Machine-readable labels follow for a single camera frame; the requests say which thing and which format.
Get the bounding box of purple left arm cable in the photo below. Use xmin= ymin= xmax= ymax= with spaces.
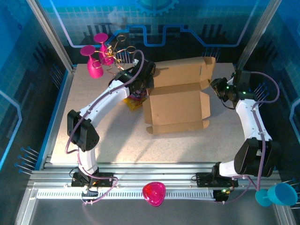
xmin=65 ymin=50 xmax=145 ymax=206

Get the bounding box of aluminium frame rail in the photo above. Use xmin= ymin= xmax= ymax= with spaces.
xmin=27 ymin=162 xmax=282 ymax=191

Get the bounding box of pink triangular plastic bowl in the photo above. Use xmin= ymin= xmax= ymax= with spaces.
xmin=142 ymin=181 xmax=166 ymax=208

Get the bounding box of gold wire rack black base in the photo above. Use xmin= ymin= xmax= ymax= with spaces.
xmin=94 ymin=35 xmax=137 ymax=79

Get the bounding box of pink plastic goblet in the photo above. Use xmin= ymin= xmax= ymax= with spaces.
xmin=80 ymin=45 xmax=105 ymax=79
xmin=93 ymin=33 xmax=116 ymax=67

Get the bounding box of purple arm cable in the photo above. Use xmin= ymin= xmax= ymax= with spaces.
xmin=217 ymin=71 xmax=281 ymax=205
xmin=65 ymin=50 xmax=145 ymax=206

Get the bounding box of aluminium frame post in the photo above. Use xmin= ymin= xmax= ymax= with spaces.
xmin=235 ymin=0 xmax=283 ymax=71
xmin=26 ymin=0 xmax=76 ymax=72

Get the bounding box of brown cardboard paper box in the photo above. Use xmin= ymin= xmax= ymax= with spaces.
xmin=141 ymin=56 xmax=217 ymax=135

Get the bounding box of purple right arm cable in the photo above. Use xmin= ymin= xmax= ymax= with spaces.
xmin=217 ymin=71 xmax=281 ymax=205

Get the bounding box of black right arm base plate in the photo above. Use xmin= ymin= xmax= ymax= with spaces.
xmin=195 ymin=171 xmax=240 ymax=188

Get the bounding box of purple and yellow snack bag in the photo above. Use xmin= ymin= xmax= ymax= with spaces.
xmin=123 ymin=90 xmax=148 ymax=111

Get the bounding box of small electronics board with wires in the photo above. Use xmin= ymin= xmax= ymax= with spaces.
xmin=214 ymin=188 xmax=230 ymax=203
xmin=81 ymin=186 xmax=99 ymax=198

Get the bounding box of aluminium table side rail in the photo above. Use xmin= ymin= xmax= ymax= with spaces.
xmin=39 ymin=65 xmax=78 ymax=170
xmin=234 ymin=63 xmax=274 ymax=170

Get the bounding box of white slotted cable duct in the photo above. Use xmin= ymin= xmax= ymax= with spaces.
xmin=36 ymin=190 xmax=217 ymax=200

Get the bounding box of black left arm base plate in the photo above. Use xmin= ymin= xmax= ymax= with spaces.
xmin=69 ymin=172 xmax=115 ymax=188

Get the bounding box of blue plastic goblet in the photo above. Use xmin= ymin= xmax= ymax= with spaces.
xmin=255 ymin=182 xmax=299 ymax=208

